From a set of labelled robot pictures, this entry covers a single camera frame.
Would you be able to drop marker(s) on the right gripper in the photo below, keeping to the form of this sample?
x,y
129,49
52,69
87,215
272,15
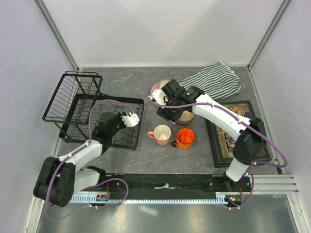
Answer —
x,y
164,112

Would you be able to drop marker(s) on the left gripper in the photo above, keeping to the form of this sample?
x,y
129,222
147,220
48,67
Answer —
x,y
118,116

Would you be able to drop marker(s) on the brown bowl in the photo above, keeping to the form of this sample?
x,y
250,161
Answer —
x,y
186,117

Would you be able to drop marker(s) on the pink mug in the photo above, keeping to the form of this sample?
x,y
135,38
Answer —
x,y
161,134

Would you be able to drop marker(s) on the orange mug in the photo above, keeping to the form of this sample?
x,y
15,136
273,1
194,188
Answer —
x,y
184,139

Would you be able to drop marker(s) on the speckled grey plate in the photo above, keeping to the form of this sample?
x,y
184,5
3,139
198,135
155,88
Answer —
x,y
163,81

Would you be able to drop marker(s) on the pink plate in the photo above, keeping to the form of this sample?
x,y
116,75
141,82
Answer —
x,y
155,87

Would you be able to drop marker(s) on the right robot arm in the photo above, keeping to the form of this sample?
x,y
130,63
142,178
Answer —
x,y
173,99

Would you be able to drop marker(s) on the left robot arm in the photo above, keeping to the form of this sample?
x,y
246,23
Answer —
x,y
62,177

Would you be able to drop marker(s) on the striped towel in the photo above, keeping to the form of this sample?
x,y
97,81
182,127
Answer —
x,y
217,80

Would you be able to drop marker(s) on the black glass-lid display box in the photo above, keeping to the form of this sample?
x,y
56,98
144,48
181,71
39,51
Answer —
x,y
220,154

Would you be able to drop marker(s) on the floral rolled tie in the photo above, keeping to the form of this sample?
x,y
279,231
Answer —
x,y
230,143

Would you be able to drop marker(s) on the tan rolled tie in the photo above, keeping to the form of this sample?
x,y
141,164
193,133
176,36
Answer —
x,y
237,110

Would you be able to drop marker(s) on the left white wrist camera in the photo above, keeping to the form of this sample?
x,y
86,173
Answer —
x,y
130,119

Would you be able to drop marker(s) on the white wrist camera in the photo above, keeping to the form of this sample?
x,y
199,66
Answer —
x,y
158,97
130,119

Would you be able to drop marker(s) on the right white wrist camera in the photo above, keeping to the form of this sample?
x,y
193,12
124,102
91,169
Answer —
x,y
158,97

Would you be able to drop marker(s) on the black wire dish rack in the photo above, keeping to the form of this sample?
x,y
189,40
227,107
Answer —
x,y
77,104

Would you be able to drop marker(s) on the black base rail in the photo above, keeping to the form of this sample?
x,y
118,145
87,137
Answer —
x,y
167,186

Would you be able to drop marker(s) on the white cable duct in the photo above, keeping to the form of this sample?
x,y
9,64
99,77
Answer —
x,y
96,199

